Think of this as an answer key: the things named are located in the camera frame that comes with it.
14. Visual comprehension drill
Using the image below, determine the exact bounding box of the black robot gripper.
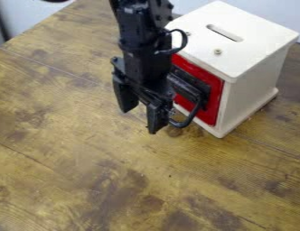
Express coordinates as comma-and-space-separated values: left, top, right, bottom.
110, 0, 173, 134

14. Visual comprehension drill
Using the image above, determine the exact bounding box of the black metal drawer handle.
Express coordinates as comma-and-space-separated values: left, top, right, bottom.
169, 66, 212, 128

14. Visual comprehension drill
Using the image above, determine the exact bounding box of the red drawer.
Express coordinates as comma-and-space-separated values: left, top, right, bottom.
172, 54, 225, 126

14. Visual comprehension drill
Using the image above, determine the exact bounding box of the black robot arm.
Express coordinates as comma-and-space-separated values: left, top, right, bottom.
109, 0, 173, 134

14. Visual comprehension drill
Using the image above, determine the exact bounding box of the metal screw front top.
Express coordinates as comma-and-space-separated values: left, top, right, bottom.
215, 49, 223, 55

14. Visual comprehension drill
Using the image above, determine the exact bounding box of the white wooden box cabinet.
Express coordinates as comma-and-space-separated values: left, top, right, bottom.
168, 1, 299, 138

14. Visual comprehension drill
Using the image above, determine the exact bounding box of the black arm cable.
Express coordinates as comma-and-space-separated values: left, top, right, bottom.
155, 28, 189, 56

